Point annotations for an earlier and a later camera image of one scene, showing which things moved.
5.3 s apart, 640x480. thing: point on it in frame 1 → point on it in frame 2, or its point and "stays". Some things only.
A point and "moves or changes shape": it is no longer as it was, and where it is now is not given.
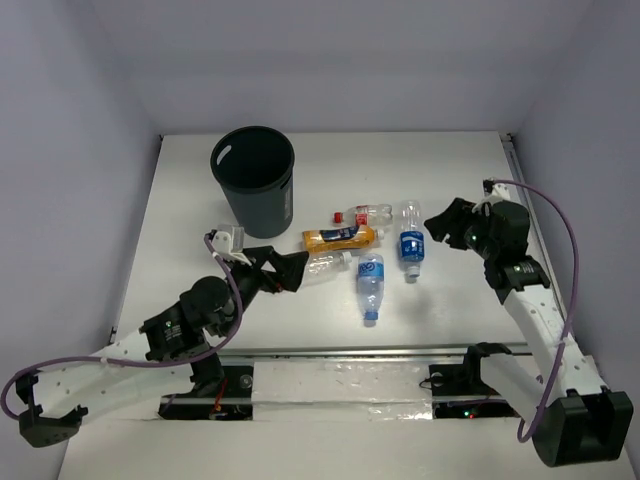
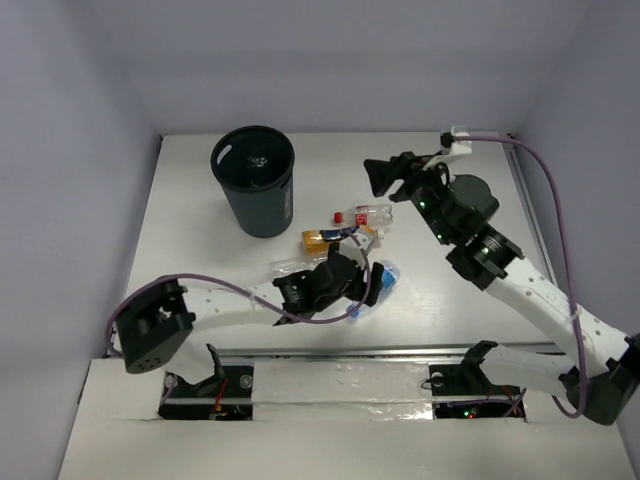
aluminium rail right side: [537, 229] stays
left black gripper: [255, 266] → [357, 279]
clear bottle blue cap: [370, 286] moves or changes shape
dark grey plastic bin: [254, 166] stays
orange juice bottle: [340, 238] stays
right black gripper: [452, 220] → [405, 165]
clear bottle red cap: [365, 214] stays
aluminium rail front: [358, 351] stays
